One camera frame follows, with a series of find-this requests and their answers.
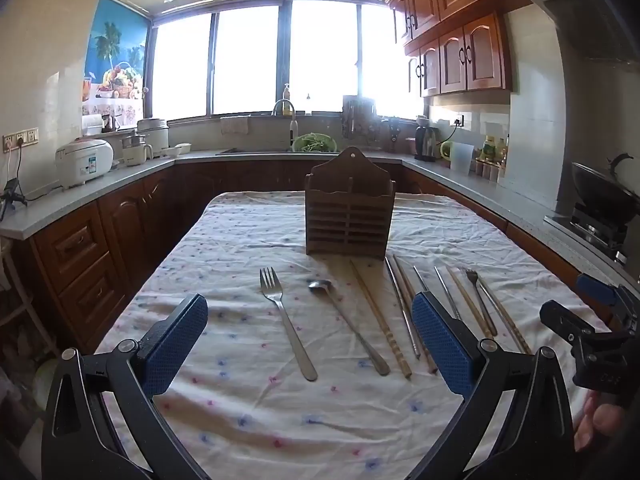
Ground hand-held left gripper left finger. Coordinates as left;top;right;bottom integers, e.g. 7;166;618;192
41;294;211;480

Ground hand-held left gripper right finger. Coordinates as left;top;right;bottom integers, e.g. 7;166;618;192
411;291;576;480

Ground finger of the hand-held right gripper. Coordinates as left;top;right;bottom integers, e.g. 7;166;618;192
539;300;598;348
575;273;640;321

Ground small metal fork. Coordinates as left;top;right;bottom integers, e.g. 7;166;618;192
464;268;499;337

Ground ridged bamboo chopstick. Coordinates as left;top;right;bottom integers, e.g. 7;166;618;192
348;258;413;380

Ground metal spoon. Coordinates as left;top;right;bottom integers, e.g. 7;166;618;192
307;279;391;377

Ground large metal fork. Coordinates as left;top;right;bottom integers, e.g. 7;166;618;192
259;267;319;382

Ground wooden slatted utensil holder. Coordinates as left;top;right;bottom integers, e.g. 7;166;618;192
304;146;397;260

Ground dish rack with utensils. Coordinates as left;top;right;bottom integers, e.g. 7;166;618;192
341;94;386;149

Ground person's right hand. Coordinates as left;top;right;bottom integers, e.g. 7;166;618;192
574;391;626;453

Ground gas stove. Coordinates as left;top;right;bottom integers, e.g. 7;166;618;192
544;204;632;263

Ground white floral tablecloth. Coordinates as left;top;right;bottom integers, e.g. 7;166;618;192
95;191;608;480

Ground black wok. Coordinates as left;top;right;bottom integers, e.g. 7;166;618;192
571;152;637;223

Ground wooden lower cabinets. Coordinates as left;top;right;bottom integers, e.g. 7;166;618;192
29;157;618;356

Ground wooden cabinets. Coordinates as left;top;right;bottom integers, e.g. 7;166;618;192
29;157;618;356
385;0;551;98

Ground group of condiment bottles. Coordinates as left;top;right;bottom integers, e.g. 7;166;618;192
474;134;511;182

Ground grey countertop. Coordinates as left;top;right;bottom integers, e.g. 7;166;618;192
0;146;640;293

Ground clear plastic pitcher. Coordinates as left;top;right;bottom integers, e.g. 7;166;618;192
449;142;475;176

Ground small white electric pot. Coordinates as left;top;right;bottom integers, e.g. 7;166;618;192
121;132;151;167

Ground steel electric kettle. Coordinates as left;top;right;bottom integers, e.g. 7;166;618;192
414;124;441;162

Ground white rice cooker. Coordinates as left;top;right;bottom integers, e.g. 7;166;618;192
54;138;115;190

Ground kitchen sink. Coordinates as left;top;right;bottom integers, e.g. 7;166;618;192
216;146;297;156

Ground grey white electric cooker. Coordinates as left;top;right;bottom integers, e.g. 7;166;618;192
135;117;170;159

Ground knife and scissors stand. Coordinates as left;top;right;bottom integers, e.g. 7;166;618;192
387;117;404;154

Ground phone on small tripod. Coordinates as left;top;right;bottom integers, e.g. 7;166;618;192
0;177;29;209

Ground white dish cloth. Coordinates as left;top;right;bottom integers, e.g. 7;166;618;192
219;115;251;136

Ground green colander with vegetables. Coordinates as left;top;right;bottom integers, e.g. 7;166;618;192
292;132;337;154

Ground chrome kitchen faucet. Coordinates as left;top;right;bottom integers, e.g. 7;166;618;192
272;98;300;152

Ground range hood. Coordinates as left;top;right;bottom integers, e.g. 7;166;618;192
514;0;640;67

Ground beach and fruit window blind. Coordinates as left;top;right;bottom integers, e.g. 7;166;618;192
81;0;151;127

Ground wooden upper cabinets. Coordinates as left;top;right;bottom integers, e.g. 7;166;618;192
385;0;551;98

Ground kitchen window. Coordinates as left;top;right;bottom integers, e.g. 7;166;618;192
149;0;426;122

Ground black power cable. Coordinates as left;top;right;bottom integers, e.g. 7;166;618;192
5;145;66;202

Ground beige wall outlet strip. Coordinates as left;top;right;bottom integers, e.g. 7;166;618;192
2;127;40;152

